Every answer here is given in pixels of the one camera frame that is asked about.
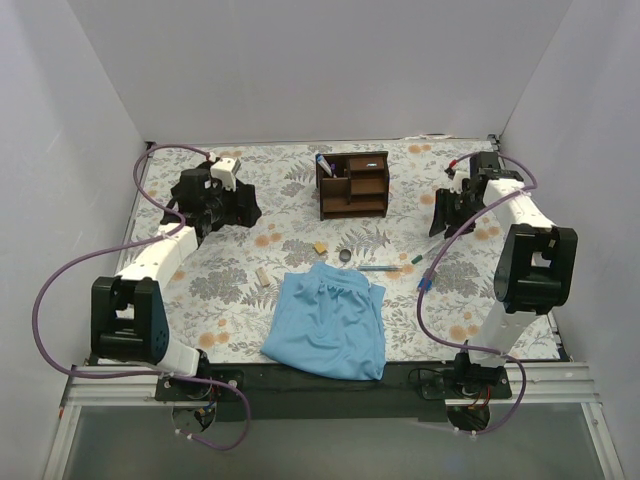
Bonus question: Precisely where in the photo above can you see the white green-tipped marker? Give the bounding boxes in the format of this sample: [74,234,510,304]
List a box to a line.
[404,240,445,265]

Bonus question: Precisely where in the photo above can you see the tan eraser block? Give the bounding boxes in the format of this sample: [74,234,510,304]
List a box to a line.
[314,242,327,254]

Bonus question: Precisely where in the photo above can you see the brown blue pen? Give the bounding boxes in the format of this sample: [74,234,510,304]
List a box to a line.
[316,154,333,177]

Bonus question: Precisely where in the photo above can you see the brown wooden desk organizer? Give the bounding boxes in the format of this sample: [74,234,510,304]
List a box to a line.
[315,151,390,221]

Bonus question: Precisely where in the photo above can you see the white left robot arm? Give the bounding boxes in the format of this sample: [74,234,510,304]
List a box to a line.
[91,157,261,400]

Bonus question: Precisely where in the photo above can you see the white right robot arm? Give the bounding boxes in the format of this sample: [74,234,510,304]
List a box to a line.
[429,151,578,398]

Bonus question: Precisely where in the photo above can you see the black folded cloth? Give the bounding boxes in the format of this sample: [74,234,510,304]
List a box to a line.
[161,161,212,226]

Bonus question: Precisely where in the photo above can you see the floral tablecloth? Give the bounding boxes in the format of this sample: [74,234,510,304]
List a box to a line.
[97,140,561,366]

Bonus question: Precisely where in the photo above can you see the light blue shorts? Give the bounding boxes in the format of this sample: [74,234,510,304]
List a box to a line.
[261,262,386,381]

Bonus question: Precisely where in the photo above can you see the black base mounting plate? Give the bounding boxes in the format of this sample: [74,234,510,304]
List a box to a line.
[154,360,514,424]

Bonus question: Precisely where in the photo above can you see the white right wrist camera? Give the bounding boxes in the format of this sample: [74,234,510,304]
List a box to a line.
[445,160,470,194]

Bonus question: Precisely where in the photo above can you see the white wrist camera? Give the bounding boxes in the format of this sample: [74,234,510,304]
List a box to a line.
[445,160,470,194]
[210,157,241,192]

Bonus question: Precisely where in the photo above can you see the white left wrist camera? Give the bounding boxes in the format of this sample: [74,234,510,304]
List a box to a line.
[210,157,241,192]

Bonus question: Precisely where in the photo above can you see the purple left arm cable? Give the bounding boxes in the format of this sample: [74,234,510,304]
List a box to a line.
[37,143,251,451]

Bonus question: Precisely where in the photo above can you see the aluminium frame rail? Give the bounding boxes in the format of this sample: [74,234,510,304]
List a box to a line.
[41,363,171,480]

